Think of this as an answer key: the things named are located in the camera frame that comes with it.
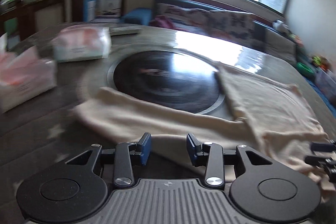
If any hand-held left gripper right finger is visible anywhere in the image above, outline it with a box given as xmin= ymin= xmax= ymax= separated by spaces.
xmin=186 ymin=133 xmax=274 ymax=188

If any blue sofa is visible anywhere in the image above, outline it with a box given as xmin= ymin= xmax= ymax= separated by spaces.
xmin=121 ymin=0 xmax=336 ymax=111

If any cream sweatshirt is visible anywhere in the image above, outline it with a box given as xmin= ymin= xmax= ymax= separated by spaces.
xmin=73 ymin=63 xmax=332 ymax=205

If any square butterfly print pillow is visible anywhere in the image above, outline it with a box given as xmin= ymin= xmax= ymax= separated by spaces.
xmin=209 ymin=11 xmax=256 ymax=42

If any green dressed plush toy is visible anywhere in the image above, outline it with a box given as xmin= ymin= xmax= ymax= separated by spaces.
xmin=312 ymin=55 xmax=332 ymax=70

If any long butterfly print pillow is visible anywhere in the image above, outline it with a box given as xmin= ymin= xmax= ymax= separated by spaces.
xmin=161 ymin=4 xmax=212 ymax=31

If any clear plastic storage box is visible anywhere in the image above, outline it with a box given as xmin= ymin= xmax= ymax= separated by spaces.
xmin=314 ymin=69 xmax=336 ymax=100

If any green bowl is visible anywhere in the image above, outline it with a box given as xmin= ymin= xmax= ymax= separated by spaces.
xmin=296 ymin=62 xmax=316 ymax=77

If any pink cloth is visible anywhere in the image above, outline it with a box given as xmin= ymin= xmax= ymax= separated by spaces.
xmin=149 ymin=15 xmax=176 ymax=30

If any white tissue pack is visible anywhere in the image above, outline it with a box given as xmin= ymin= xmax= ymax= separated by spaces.
xmin=52 ymin=25 xmax=112 ymax=63
xmin=0 ymin=45 xmax=58 ymax=113

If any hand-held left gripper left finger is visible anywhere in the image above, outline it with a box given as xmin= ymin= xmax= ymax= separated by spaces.
xmin=64 ymin=133 xmax=153 ymax=189

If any round black induction cooktop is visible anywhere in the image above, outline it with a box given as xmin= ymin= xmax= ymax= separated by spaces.
xmin=108 ymin=50 xmax=227 ymax=115

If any blue cabinet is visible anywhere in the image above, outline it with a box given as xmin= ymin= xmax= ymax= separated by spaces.
xmin=82 ymin=0 xmax=102 ymax=22

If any panda plush toy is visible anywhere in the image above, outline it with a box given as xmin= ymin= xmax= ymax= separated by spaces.
xmin=272 ymin=20 xmax=290 ymax=33

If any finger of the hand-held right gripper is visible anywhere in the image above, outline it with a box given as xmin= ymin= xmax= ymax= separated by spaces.
xmin=310 ymin=142 xmax=336 ymax=152
xmin=304 ymin=155 xmax=336 ymax=177

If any grey remote control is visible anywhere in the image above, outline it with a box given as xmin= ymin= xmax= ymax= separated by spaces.
xmin=108 ymin=26 xmax=142 ymax=36

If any grey pillow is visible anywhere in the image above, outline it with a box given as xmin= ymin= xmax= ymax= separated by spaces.
xmin=265 ymin=29 xmax=298 ymax=65

